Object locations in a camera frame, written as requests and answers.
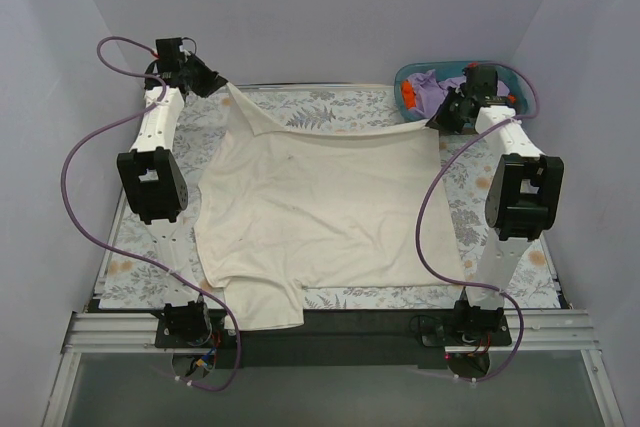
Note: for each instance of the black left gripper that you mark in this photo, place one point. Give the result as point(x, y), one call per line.
point(203, 79)

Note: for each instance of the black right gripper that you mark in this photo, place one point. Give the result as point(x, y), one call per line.
point(448, 112)

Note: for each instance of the cream white t shirt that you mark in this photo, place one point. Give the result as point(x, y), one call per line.
point(284, 210)

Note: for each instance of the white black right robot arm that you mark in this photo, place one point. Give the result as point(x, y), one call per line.
point(521, 204)

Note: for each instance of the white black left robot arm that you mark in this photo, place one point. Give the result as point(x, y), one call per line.
point(155, 187)

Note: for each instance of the lavender purple t shirt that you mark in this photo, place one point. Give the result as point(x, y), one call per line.
point(428, 77)

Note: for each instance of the teal plastic laundry basket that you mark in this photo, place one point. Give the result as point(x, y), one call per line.
point(509, 79)

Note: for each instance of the aluminium frame rail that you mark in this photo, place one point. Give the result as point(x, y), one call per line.
point(543, 330)

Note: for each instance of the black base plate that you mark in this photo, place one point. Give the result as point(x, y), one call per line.
point(325, 342)

